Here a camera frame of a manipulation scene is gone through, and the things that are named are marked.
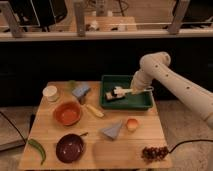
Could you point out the dark purple bowl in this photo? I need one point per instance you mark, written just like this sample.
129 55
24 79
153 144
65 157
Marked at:
70 148

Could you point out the dark red grape bunch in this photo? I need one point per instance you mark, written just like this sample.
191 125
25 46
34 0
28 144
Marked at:
151 154

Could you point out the green chili pepper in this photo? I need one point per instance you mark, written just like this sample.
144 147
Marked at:
35 144

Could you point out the white black dish brush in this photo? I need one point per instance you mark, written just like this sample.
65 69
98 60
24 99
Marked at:
119 92

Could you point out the tan sponge block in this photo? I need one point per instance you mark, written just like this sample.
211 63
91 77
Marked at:
110 96

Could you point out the white cup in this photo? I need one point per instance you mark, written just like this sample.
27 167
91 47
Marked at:
50 93

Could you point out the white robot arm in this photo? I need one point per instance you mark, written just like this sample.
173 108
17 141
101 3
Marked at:
195 97

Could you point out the orange bowl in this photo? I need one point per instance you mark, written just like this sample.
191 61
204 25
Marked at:
67 113

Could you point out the orange peach toy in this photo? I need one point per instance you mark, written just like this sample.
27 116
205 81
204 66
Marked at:
132 124

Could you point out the small green cup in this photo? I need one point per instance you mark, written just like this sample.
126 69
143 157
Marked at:
72 84

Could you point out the blue sponge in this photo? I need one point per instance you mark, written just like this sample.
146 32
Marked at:
81 90

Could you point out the green plastic tray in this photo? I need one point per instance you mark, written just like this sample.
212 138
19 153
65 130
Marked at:
142 101

